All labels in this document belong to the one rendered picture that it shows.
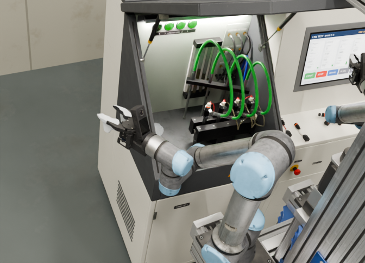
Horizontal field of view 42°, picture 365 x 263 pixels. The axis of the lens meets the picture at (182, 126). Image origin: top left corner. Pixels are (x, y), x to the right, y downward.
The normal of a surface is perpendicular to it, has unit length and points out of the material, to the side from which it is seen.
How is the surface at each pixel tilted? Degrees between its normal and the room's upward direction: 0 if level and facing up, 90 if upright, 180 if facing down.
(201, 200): 90
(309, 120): 0
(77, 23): 90
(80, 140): 0
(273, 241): 0
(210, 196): 90
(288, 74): 76
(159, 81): 90
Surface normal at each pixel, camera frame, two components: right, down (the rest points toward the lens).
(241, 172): -0.58, 0.38
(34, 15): 0.47, 0.66
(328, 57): 0.40, 0.49
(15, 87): 0.15, -0.72
